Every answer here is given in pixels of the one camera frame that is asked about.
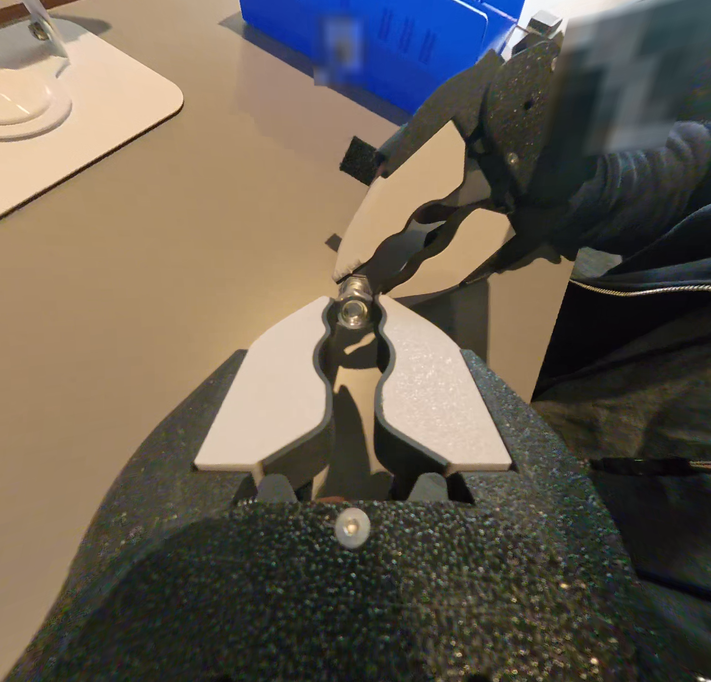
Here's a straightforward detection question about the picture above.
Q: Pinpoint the white sign stand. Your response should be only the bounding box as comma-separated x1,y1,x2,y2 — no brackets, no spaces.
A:
0,0,184,219

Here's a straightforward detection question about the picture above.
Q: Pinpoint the steel hex bolt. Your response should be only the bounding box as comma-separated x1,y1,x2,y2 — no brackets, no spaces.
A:
340,273,385,305

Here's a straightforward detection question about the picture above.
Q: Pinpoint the steel hex nut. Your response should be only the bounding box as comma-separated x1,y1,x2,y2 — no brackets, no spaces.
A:
335,296,378,330

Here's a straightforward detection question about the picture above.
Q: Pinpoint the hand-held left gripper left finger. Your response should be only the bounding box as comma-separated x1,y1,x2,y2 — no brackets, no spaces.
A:
193,296,337,473

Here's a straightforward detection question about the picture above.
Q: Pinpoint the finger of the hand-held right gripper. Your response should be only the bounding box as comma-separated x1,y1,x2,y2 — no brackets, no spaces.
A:
378,200,515,300
332,118,468,284

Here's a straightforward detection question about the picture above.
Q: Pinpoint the large blue plastic bin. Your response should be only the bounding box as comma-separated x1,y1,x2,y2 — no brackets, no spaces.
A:
233,0,537,116

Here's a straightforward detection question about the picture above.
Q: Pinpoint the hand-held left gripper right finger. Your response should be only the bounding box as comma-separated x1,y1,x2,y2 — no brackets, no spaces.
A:
375,295,513,472

